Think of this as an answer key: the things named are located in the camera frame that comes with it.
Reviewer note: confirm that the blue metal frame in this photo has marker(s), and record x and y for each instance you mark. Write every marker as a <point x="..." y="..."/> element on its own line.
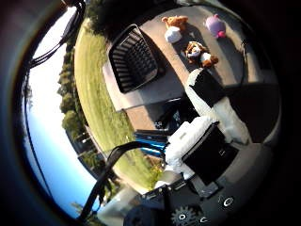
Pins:
<point x="150" y="142"/>

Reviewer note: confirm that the brown and white dog plush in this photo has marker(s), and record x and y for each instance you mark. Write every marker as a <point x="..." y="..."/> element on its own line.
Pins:
<point x="200" y="53"/>

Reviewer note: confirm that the orange and white plush toy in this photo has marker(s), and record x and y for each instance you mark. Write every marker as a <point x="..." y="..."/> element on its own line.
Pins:
<point x="174" y="27"/>

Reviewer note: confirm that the pink round plush toy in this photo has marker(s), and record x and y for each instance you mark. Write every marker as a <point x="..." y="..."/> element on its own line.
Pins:
<point x="215" y="25"/>

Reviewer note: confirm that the black slotted plastic basket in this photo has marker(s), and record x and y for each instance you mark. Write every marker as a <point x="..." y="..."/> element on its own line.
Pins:
<point x="133" y="59"/>

